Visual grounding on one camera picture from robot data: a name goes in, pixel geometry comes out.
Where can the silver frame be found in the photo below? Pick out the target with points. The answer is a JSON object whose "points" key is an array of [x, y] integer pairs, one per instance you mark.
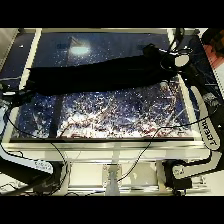
{"points": [[111, 173]]}

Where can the black pants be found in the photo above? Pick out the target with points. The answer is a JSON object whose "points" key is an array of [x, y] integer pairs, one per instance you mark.
{"points": [[100, 75]]}

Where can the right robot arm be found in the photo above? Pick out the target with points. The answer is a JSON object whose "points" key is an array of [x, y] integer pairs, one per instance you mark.
{"points": [[205, 130]]}

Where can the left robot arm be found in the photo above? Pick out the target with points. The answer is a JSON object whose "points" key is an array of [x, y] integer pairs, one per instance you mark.
{"points": [[26, 165]]}

